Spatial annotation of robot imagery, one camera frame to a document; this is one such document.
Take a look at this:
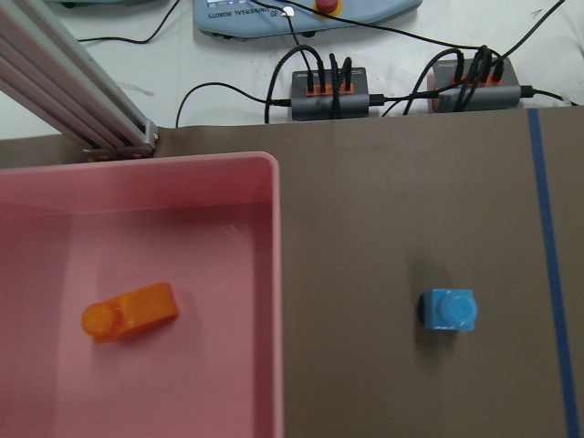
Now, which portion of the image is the small blue block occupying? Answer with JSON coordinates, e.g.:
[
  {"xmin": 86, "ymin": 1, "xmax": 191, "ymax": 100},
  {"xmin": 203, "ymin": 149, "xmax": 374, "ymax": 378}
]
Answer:
[{"xmin": 422, "ymin": 288, "xmax": 478, "ymax": 331}]

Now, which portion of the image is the orange block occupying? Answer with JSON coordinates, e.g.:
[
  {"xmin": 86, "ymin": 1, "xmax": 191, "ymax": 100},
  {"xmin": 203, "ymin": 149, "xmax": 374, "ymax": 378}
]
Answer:
[{"xmin": 81, "ymin": 282, "xmax": 180, "ymax": 343}]

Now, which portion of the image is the pink plastic box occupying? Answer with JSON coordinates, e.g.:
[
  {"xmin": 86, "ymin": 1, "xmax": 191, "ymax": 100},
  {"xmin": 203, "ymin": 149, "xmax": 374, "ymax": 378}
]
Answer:
[{"xmin": 1, "ymin": 152, "xmax": 284, "ymax": 437}]

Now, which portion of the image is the grey orange usb hub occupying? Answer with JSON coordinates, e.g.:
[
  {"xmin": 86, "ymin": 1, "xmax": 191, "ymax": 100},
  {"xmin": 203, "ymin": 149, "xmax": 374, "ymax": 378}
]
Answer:
[
  {"xmin": 290, "ymin": 68, "xmax": 370, "ymax": 121},
  {"xmin": 427, "ymin": 59, "xmax": 521, "ymax": 113}
]

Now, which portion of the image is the teach pendant with red button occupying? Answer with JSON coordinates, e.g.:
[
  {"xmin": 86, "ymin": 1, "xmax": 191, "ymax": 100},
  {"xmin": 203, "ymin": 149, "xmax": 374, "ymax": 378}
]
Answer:
[{"xmin": 193, "ymin": 0, "xmax": 422, "ymax": 39}]

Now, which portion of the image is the aluminium frame post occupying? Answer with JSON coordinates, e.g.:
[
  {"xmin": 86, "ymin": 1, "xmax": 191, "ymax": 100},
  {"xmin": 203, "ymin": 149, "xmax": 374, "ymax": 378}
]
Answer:
[{"xmin": 1, "ymin": 1, "xmax": 158, "ymax": 161}]

